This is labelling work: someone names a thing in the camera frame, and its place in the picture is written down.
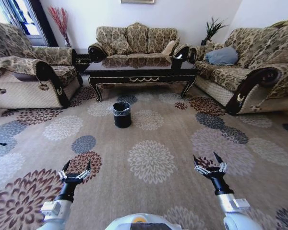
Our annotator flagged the green potted plant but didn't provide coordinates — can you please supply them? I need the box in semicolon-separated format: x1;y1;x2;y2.
201;16;229;46

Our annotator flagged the window with dark frame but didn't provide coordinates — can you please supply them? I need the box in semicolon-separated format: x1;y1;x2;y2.
0;0;58;47

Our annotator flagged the black trash bin with liner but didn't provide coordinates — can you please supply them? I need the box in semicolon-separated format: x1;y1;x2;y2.
112;102;132;129

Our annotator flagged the dark side table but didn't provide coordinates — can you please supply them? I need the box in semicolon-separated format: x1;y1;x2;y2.
73;49;91;75

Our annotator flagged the blue grey cushion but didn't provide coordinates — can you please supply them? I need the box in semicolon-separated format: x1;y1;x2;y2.
204;46;239;66

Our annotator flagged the red dried branch decoration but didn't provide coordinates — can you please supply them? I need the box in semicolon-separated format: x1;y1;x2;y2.
47;6;72;48

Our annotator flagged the dark wooden coffee table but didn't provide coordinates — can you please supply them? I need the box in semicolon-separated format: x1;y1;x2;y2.
84;55;198;103

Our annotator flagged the picture frame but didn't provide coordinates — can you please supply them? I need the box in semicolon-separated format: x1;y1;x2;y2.
120;0;156;4

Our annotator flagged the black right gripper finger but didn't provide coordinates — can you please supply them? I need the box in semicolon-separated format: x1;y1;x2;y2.
193;154;210;175
213;151;228;173

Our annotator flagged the floral three-seat sofa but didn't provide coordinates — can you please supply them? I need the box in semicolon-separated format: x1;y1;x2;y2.
88;22;190;63

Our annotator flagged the floral sofa with dark armrest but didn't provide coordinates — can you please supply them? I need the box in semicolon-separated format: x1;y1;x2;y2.
0;19;84;110

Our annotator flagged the beige throw pillow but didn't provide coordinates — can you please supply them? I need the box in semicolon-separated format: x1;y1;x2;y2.
162;40;178;56

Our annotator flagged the floral sofa with blue cushion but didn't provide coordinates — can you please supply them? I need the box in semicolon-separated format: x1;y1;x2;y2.
188;16;288;115

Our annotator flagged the black box on table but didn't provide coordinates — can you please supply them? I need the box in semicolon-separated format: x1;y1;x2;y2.
170;54;184;70

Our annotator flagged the floral patterned carpet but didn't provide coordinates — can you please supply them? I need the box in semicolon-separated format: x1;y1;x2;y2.
0;74;288;230

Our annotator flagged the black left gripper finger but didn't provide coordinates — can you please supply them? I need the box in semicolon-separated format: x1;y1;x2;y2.
76;160;92;181
58;160;72;181

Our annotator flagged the white robot front shell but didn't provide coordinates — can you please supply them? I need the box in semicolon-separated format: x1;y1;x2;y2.
105;213;183;230

